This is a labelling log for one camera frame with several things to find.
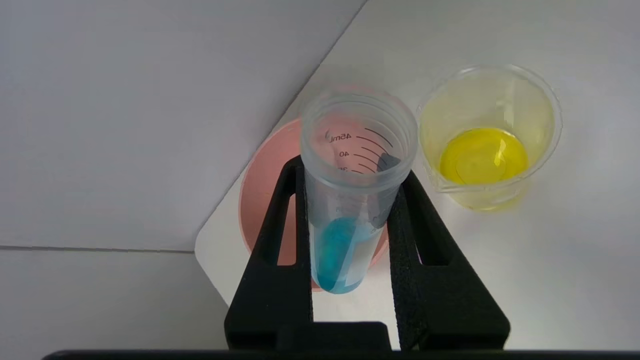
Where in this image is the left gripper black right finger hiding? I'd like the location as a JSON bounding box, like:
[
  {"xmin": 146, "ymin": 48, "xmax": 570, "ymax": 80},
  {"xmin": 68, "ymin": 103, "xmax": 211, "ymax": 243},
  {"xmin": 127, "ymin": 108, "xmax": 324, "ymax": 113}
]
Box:
[{"xmin": 386, "ymin": 169, "xmax": 512, "ymax": 352}]

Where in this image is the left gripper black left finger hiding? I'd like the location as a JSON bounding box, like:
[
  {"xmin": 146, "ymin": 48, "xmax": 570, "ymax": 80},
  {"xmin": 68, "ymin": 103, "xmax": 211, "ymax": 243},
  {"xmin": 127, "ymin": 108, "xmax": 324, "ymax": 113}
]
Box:
[{"xmin": 223, "ymin": 155, "xmax": 315, "ymax": 352}]

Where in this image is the test tube with blue pigment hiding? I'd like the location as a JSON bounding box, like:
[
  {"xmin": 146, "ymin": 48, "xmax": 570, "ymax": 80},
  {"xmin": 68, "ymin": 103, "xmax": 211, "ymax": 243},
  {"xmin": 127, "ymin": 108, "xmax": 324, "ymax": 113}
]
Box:
[{"xmin": 299, "ymin": 88, "xmax": 419, "ymax": 295}]

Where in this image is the clear glass beaker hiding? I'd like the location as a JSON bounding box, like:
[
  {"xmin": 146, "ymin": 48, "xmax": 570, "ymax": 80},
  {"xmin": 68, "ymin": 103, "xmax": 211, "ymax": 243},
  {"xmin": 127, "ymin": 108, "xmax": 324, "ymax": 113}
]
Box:
[{"xmin": 416, "ymin": 63, "xmax": 564, "ymax": 212}]

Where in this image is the pink bowl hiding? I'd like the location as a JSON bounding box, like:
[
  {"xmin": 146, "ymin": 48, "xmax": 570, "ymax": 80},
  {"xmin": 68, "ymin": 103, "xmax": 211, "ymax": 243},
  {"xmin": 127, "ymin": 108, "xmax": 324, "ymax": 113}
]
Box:
[{"xmin": 238, "ymin": 117, "xmax": 392, "ymax": 294}]

